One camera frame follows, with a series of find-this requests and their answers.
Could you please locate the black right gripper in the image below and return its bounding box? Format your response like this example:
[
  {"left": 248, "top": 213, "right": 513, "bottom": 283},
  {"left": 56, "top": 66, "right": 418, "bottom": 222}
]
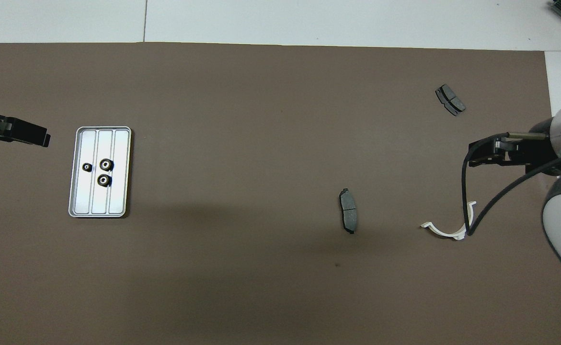
[{"left": 469, "top": 119, "right": 556, "bottom": 175}]

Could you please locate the silver metal tray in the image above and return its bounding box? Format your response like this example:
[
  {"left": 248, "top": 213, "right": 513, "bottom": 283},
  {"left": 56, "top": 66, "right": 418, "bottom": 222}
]
[{"left": 68, "top": 126, "right": 132, "bottom": 219}]

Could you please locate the short dark grey brake pad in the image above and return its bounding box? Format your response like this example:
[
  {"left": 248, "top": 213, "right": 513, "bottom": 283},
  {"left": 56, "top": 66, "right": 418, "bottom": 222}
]
[{"left": 435, "top": 84, "right": 466, "bottom": 116}]

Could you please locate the long dark grey brake pad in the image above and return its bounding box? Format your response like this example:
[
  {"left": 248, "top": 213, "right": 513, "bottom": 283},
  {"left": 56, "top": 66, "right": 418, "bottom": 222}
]
[{"left": 339, "top": 188, "right": 359, "bottom": 234}]

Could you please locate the brown table mat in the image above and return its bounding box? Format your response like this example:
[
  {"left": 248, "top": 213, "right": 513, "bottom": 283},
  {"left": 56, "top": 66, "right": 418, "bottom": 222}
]
[{"left": 0, "top": 42, "right": 561, "bottom": 345}]

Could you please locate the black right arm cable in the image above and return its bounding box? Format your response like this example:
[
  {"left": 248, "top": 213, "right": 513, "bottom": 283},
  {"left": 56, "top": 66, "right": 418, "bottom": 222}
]
[{"left": 461, "top": 133, "right": 561, "bottom": 235}]

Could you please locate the white curved plastic bracket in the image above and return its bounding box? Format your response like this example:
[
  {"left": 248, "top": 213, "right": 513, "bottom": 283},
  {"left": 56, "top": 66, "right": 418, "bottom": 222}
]
[{"left": 420, "top": 201, "right": 477, "bottom": 241}]

